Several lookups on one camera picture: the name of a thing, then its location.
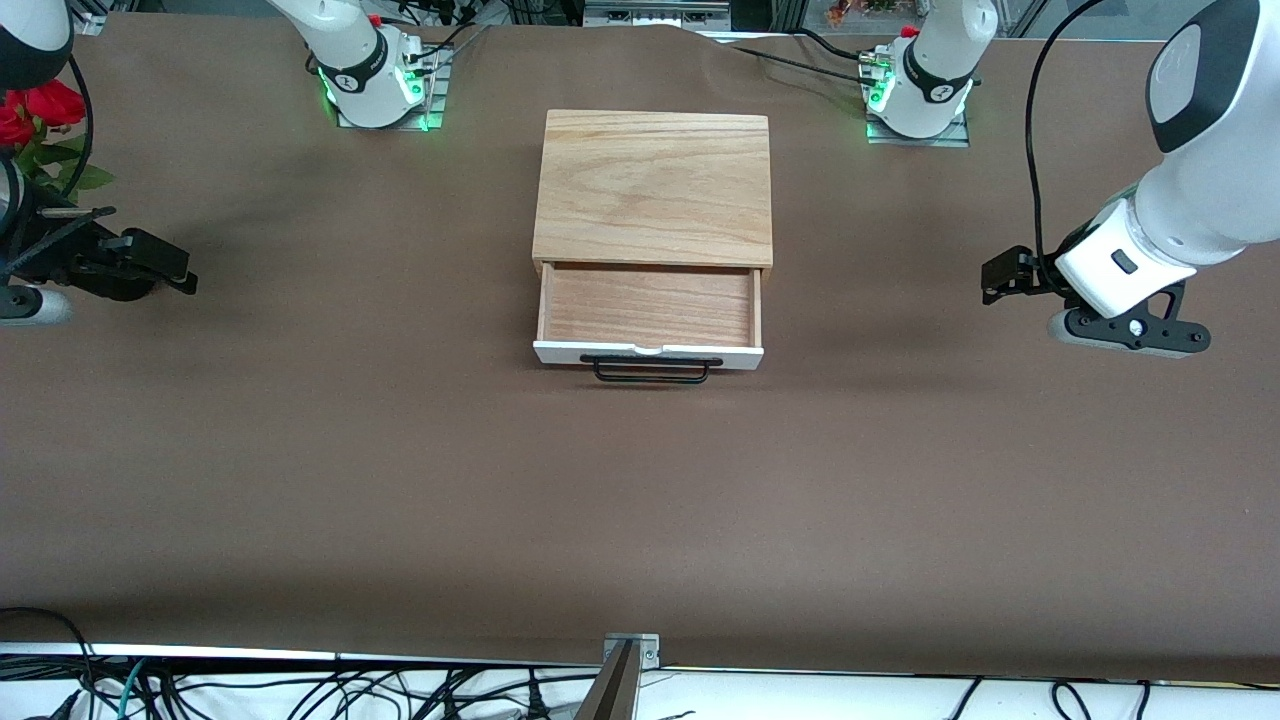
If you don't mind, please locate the wooden drawer cabinet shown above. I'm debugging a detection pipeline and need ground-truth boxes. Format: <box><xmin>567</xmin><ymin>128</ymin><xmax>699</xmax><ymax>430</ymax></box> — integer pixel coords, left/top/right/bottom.
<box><xmin>531</xmin><ymin>109</ymin><xmax>776</xmax><ymax>277</ymax></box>

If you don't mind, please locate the black cylindrical vase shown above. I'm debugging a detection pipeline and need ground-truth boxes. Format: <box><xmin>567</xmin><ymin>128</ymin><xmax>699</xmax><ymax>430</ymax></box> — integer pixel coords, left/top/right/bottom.
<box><xmin>10</xmin><ymin>210</ymin><xmax>161</xmax><ymax>303</ymax></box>

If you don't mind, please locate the red rose bouquet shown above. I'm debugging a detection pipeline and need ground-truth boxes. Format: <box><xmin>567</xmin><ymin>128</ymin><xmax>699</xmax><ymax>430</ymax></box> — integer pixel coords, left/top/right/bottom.
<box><xmin>0</xmin><ymin>78</ymin><xmax>117</xmax><ymax>207</ymax></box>

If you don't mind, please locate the brown table cover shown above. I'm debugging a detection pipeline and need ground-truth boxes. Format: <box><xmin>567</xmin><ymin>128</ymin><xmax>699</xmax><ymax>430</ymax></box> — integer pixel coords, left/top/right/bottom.
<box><xmin>0</xmin><ymin>12</ymin><xmax>1280</xmax><ymax>686</ymax></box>

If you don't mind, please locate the grey power strip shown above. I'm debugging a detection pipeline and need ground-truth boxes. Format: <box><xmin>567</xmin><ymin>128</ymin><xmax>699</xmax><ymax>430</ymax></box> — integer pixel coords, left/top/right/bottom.
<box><xmin>583</xmin><ymin>0</ymin><xmax>733</xmax><ymax>31</ymax></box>

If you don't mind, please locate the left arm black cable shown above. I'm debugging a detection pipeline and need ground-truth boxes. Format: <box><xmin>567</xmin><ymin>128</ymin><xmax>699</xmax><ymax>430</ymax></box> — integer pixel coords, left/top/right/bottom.
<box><xmin>1025</xmin><ymin>0</ymin><xmax>1111</xmax><ymax>296</ymax></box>

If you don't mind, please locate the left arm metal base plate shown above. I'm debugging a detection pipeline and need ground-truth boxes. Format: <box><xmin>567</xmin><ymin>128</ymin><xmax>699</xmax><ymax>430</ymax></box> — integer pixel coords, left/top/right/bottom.
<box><xmin>865</xmin><ymin>108</ymin><xmax>971</xmax><ymax>148</ymax></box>

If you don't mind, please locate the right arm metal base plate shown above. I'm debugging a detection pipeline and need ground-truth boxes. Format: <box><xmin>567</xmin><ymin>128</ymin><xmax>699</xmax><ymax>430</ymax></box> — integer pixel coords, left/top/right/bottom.
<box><xmin>335</xmin><ymin>42</ymin><xmax>453</xmax><ymax>132</ymax></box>

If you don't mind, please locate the looping black cable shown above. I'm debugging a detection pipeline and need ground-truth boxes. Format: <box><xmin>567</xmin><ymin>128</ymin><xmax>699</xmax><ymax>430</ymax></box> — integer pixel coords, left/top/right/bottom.
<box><xmin>0</xmin><ymin>606</ymin><xmax>99</xmax><ymax>720</ymax></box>

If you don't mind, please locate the teal cable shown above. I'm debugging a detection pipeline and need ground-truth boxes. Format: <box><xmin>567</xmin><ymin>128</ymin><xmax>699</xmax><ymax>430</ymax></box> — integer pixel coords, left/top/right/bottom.
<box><xmin>116</xmin><ymin>658</ymin><xmax>153</xmax><ymax>720</ymax></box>

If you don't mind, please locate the tangle of black cables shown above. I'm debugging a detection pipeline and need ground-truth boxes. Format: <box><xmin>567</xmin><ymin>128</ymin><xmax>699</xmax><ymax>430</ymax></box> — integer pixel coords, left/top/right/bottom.
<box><xmin>0</xmin><ymin>655</ymin><xmax>601</xmax><ymax>720</ymax></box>

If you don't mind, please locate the small metal bracket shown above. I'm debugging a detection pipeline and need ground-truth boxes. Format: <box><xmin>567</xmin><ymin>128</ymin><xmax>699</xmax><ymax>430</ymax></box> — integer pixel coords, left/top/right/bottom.
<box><xmin>605</xmin><ymin>632</ymin><xmax>661</xmax><ymax>671</ymax></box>

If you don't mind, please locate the dark camera support beam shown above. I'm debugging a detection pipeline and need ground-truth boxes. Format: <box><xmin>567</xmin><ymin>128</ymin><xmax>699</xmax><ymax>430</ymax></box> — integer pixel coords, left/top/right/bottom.
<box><xmin>572</xmin><ymin>640</ymin><xmax>641</xmax><ymax>720</ymax></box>

